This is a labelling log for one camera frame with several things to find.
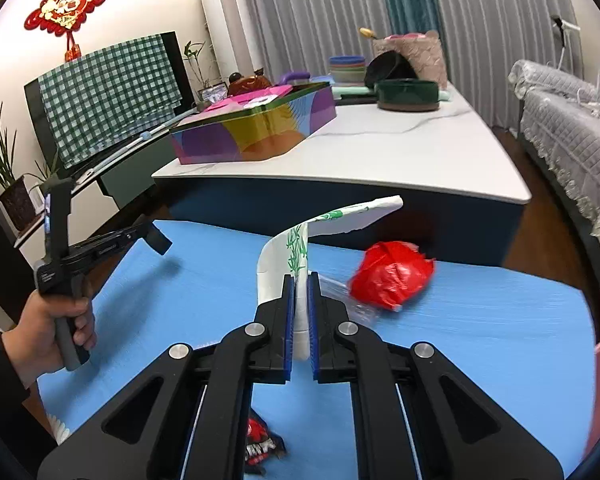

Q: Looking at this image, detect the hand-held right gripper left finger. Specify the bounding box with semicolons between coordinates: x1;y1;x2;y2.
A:
37;272;296;480

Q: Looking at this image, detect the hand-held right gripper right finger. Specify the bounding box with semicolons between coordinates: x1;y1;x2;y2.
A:
307;270;566;480

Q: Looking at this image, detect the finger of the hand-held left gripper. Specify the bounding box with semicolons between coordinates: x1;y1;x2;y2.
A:
128;221;174;257

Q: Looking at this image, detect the white paper cup wrapper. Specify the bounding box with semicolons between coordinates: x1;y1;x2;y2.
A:
256;195;405;361

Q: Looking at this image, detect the person's left forearm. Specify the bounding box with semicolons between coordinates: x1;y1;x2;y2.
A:
0;330;68;480

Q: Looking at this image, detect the person's left hand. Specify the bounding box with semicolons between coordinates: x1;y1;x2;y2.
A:
15;291;98;387

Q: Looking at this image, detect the clear plastic wrap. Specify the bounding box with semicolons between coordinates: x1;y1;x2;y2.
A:
317;275;381;328

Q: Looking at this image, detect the television cabinet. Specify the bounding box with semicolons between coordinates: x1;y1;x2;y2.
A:
12;110;203;248

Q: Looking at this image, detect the potted leafy plant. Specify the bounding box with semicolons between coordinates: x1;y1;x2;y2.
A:
0;102;61;233

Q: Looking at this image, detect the red plastic bag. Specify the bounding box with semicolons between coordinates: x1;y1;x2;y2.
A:
349;240;437;313

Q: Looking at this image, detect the black red snack wrapper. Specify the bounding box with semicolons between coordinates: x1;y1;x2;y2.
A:
242;415;287;476

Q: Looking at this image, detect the blue foam mat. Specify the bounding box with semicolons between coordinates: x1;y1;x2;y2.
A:
37;219;598;480

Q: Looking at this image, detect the colourful rectangular box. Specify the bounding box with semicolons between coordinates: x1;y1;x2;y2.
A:
168;81;338;166

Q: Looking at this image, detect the black television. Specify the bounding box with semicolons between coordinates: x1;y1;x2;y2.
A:
24;31;196;181

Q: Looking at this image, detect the green checked cloth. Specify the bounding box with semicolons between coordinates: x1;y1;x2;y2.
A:
39;34;181;170

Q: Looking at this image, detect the pink paper sheet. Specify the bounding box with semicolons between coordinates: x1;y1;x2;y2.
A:
202;85;293;113

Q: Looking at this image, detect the brown teapot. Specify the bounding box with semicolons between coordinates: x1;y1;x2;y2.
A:
227;67;273;97

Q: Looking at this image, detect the bamboo plant in vase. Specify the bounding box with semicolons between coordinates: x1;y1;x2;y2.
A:
182;40;216;96

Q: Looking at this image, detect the white top coffee table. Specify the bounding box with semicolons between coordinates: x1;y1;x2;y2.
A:
151;82;533;266

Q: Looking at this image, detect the light green tray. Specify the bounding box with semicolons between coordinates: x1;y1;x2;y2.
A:
332;84;451;106

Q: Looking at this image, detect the white standing air conditioner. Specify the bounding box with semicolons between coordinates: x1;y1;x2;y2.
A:
197;0;263;86

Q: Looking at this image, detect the dark green pot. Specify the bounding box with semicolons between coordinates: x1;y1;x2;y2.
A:
375;79;441;112

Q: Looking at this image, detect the stack of coloured bowls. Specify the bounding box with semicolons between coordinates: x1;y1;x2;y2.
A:
328;55;367;87

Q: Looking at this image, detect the black bowl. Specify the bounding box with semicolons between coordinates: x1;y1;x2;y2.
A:
363;51;418;90

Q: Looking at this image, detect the pink woven basket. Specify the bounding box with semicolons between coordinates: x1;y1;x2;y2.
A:
371;31;448;91

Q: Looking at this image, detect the grey quilted sofa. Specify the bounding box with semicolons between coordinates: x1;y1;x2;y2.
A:
508;57;600;286

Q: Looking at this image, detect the grey curtain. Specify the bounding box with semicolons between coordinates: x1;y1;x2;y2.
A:
235;0;578;131

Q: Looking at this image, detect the white desk lamp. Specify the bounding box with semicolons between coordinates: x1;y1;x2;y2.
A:
551;12;583;71

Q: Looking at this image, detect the small photo frame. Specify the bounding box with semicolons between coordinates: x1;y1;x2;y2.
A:
197;85;229;106

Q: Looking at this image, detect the red knot wall ornament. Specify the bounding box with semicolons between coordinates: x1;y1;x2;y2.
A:
24;0;110;63

